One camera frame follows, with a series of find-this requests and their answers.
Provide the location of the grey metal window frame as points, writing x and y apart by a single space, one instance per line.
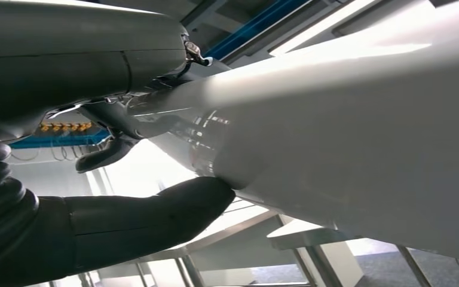
229 233

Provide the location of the blue tray yellow connectors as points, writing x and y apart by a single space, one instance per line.
55 140

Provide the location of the long ceiling light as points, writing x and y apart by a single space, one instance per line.
320 27

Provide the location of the blue ceiling beam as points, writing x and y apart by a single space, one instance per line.
253 27

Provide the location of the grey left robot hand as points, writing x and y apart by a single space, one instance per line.
75 51

